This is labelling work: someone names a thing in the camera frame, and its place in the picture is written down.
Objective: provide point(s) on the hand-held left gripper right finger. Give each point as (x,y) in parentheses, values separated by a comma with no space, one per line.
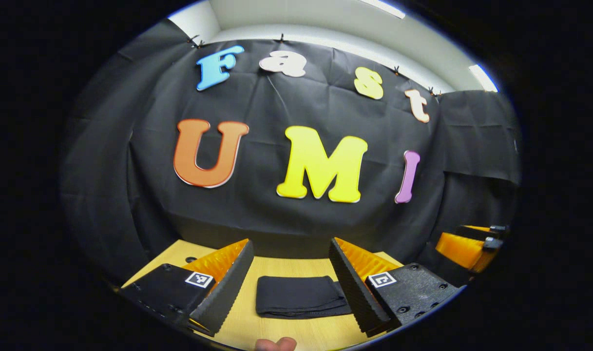
(352,287)

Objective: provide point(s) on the dark grey jeans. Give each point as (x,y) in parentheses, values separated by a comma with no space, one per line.
(296,295)

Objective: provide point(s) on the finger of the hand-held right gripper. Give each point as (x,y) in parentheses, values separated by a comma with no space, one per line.
(491,229)
(459,251)

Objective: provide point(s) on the row of black cloth clips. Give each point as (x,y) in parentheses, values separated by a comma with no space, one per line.
(281,38)

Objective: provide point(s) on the ceiling light panel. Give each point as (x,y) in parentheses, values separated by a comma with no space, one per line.
(484,78)
(381,7)

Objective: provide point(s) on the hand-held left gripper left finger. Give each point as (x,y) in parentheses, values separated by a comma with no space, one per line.
(228,287)

